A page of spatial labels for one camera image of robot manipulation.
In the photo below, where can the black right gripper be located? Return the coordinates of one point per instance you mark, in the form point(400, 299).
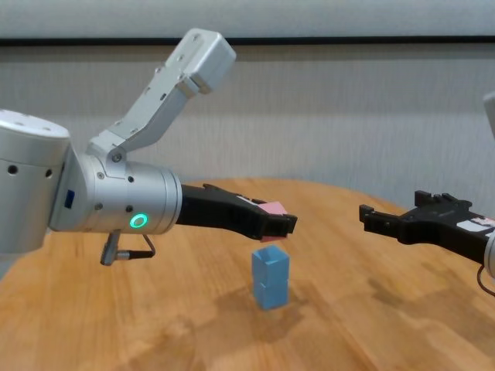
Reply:
point(444, 228)

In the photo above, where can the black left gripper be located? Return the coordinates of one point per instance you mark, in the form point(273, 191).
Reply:
point(216, 210)

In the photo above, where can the pink wooden cube block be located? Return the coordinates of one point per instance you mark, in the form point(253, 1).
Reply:
point(274, 208)

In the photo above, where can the blue wooden cube block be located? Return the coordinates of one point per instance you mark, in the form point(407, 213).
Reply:
point(270, 264)
point(270, 295)

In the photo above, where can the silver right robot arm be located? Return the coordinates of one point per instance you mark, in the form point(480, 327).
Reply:
point(490, 257)

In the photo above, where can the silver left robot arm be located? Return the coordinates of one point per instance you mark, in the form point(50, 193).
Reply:
point(77, 185)

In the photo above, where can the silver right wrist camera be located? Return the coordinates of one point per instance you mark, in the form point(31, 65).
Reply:
point(490, 114)

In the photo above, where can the black wall rail strip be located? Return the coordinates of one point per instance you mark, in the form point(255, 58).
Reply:
point(348, 40)

